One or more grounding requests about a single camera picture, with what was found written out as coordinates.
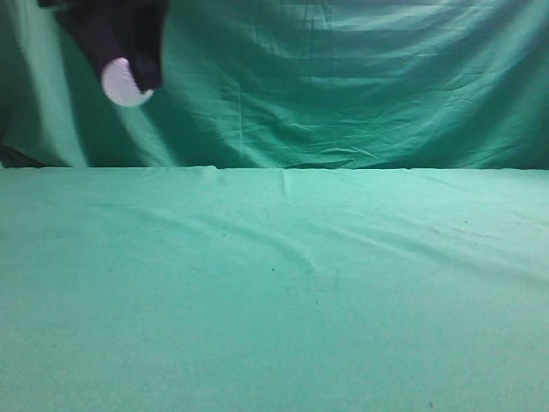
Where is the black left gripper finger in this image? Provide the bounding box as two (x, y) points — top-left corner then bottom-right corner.
(113, 0), (166, 92)

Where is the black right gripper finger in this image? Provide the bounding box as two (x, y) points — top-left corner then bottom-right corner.
(37, 0), (125, 80)

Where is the white dimpled golf ball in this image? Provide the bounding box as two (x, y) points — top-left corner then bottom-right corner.
(100, 58), (154, 107)

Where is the green backdrop curtain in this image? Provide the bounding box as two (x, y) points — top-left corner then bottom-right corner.
(1, 1), (548, 170)

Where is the green table cloth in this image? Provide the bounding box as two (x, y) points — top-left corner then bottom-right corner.
(1, 167), (548, 411)

